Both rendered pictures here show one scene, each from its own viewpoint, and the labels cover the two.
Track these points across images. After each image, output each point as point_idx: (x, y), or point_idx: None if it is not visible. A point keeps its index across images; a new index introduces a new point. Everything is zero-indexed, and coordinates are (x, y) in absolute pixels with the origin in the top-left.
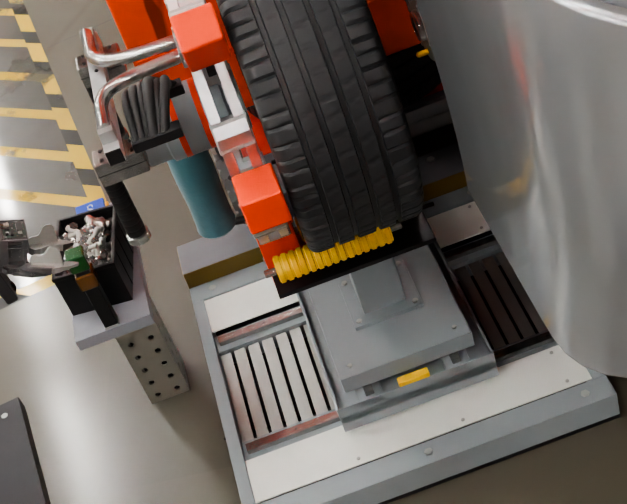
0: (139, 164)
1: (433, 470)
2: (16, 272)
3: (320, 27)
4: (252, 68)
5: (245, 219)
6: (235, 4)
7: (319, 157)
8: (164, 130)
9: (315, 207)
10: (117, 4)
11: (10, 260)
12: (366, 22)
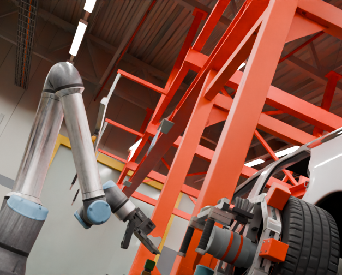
0: (228, 219)
1: None
2: (142, 233)
3: (321, 217)
4: (294, 209)
5: (269, 245)
6: (292, 197)
7: (304, 250)
8: (247, 211)
9: (289, 271)
10: (192, 239)
11: (142, 229)
12: (336, 226)
